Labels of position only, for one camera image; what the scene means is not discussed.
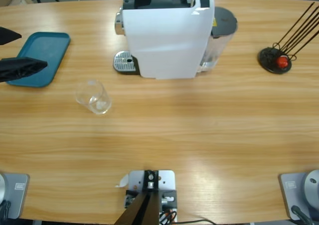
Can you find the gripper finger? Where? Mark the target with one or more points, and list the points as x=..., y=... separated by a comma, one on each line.
x=7, y=36
x=20, y=67

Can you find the clear drinking glass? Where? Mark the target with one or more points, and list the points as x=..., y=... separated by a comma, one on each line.
x=96, y=102

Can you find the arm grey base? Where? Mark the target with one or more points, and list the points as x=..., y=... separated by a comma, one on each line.
x=299, y=190
x=15, y=195

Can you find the white coffee machine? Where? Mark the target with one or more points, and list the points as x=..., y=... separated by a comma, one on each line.
x=164, y=43

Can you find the red coffee capsule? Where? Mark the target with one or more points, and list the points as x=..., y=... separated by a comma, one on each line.
x=283, y=61

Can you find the teal plastic tray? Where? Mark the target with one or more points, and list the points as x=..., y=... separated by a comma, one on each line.
x=47, y=46

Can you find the metal drip tray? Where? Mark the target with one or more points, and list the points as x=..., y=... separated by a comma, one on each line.
x=123, y=60

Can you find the white tape tab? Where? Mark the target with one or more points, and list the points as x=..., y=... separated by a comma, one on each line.
x=123, y=181

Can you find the clear water tank black lid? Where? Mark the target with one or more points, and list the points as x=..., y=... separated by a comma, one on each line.
x=224, y=20

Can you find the black capsule holder with rods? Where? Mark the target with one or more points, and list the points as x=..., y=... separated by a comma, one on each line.
x=268, y=60

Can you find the white mount plate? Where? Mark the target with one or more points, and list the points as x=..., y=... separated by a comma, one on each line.
x=167, y=180

